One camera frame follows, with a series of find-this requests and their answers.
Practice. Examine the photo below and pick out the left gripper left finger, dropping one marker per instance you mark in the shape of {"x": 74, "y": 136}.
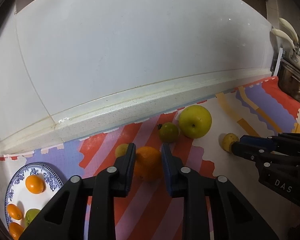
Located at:
{"x": 84, "y": 203}

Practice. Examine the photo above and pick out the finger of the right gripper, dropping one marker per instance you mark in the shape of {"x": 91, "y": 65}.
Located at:
{"x": 278, "y": 152}
{"x": 283, "y": 142}

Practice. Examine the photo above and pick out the small orange mandarin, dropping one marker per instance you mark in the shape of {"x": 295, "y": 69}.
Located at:
{"x": 14, "y": 212}

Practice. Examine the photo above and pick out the colourful patterned table mat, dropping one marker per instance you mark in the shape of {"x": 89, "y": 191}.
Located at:
{"x": 225, "y": 168}

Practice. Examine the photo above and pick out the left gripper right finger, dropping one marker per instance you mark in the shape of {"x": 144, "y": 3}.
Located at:
{"x": 213, "y": 207}

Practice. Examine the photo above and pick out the large orange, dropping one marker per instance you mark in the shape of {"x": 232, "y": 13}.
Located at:
{"x": 148, "y": 164}

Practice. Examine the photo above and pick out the green tomato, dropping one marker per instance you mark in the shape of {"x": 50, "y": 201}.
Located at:
{"x": 168, "y": 132}

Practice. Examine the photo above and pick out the steel pots with white handles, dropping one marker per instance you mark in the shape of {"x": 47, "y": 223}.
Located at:
{"x": 289, "y": 69}

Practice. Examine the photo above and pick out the person's right hand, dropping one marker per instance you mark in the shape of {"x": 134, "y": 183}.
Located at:
{"x": 294, "y": 216}

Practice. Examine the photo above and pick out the green apple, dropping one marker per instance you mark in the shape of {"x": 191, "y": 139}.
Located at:
{"x": 30, "y": 215}

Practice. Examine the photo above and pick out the yellow-green apple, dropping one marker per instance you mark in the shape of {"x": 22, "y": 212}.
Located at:
{"x": 195, "y": 121}

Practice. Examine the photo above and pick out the small orange kumquat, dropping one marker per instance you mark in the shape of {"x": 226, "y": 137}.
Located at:
{"x": 15, "y": 230}

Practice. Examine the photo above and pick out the blue white porcelain plate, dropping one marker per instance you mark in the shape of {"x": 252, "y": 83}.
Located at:
{"x": 19, "y": 195}

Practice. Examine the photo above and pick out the beige longan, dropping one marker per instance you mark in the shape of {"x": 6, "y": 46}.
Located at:
{"x": 228, "y": 141}
{"x": 121, "y": 150}

